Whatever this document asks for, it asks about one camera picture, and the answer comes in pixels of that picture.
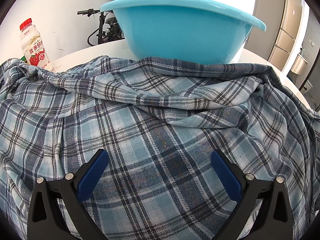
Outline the black bicycle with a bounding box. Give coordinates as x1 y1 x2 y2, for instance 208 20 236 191
77 9 125 47

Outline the light blue plastic basin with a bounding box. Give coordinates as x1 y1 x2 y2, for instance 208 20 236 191
100 0 266 64

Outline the blue plaid shirt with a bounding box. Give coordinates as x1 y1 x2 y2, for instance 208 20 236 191
1 56 319 239

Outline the beige refrigerator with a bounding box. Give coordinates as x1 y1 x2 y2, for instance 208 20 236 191
268 0 303 70

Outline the white yogurt drink bottle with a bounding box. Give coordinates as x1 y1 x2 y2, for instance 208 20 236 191
20 18 53 71

